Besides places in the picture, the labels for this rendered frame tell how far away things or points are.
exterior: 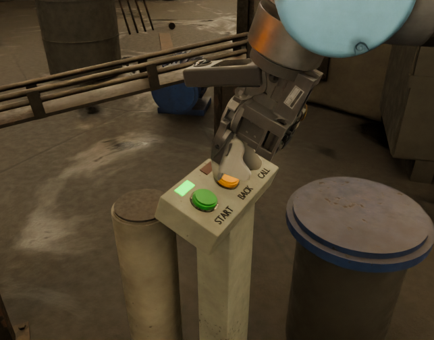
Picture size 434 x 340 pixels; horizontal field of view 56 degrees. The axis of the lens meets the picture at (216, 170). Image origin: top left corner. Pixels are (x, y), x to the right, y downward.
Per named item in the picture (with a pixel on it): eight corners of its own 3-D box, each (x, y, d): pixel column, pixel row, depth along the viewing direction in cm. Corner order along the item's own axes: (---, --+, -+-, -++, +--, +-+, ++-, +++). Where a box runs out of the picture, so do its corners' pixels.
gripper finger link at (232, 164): (234, 206, 57) (257, 157, 51) (200, 183, 58) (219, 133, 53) (243, 195, 59) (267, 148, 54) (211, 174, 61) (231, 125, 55)
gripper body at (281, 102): (266, 167, 50) (308, 84, 43) (210, 132, 52) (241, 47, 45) (289, 144, 56) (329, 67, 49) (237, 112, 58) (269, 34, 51)
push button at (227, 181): (210, 181, 69) (212, 174, 68) (221, 171, 72) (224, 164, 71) (229, 194, 68) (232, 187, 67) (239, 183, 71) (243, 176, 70)
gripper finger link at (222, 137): (214, 169, 54) (235, 116, 49) (204, 163, 54) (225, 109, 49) (230, 154, 58) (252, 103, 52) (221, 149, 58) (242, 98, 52)
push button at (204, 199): (185, 204, 63) (188, 195, 62) (199, 191, 66) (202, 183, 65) (206, 218, 62) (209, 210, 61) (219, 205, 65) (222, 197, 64)
